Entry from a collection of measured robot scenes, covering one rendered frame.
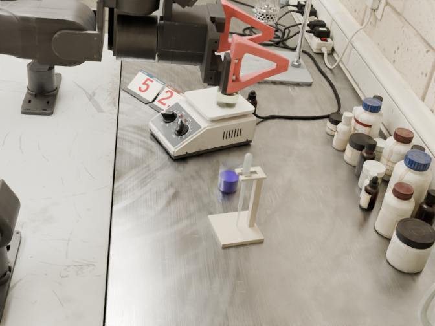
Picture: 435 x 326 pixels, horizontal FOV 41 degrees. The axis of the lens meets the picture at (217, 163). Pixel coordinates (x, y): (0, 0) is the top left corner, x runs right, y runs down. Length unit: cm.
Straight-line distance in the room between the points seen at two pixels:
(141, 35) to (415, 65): 88
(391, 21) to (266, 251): 79
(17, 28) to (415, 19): 101
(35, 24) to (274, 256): 56
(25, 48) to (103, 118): 67
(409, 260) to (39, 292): 61
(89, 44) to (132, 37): 5
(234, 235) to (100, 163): 33
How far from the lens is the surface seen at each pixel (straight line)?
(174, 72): 159
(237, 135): 127
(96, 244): 102
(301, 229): 110
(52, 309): 92
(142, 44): 70
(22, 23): 70
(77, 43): 70
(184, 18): 70
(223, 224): 106
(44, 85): 142
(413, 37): 149
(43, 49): 71
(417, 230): 106
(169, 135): 124
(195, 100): 127
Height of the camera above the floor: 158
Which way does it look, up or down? 34 degrees down
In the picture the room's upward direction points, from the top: 8 degrees clockwise
